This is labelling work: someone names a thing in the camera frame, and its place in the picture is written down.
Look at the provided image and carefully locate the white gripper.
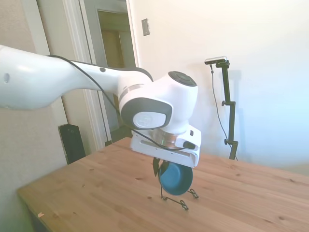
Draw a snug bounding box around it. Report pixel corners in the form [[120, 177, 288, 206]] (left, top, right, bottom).
[[130, 124, 202, 177]]

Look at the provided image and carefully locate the blue bowl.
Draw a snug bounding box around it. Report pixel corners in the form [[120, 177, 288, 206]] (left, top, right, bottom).
[[157, 162, 194, 197]]

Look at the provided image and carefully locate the black speaker box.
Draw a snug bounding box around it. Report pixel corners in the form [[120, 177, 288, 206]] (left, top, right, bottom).
[[58, 123, 86, 165]]

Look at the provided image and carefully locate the black wire dish rack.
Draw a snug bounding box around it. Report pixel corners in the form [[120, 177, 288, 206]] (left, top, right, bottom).
[[156, 175, 200, 211]]

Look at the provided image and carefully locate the black camera cable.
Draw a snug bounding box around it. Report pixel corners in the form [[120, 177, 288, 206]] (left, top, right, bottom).
[[209, 63, 230, 146]]

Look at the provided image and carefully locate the black camera stand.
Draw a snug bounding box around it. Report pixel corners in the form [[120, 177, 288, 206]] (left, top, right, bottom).
[[212, 60, 240, 161]]

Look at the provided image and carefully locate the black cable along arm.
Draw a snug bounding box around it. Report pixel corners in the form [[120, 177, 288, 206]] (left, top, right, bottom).
[[46, 55, 185, 152]]

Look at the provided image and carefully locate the silver exterior camera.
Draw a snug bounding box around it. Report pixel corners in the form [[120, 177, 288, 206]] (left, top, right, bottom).
[[204, 56, 228, 66]]

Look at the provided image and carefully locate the grey wall switch plate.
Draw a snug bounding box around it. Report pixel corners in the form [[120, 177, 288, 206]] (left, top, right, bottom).
[[141, 17, 151, 37]]

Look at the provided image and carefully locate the white door frame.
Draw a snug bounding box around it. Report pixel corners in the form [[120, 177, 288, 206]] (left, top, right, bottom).
[[61, 0, 141, 153]]

